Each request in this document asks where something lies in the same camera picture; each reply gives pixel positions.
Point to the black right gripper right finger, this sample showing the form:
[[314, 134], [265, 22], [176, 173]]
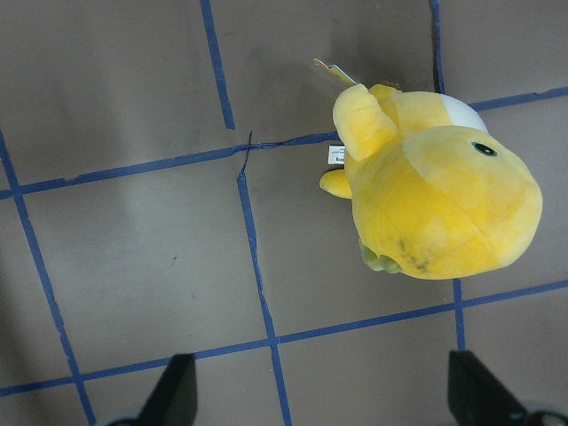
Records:
[[476, 397]]

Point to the yellow plush dinosaur toy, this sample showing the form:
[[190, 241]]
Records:
[[433, 194]]

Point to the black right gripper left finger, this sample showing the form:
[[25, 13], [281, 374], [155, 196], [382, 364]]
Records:
[[173, 400]]

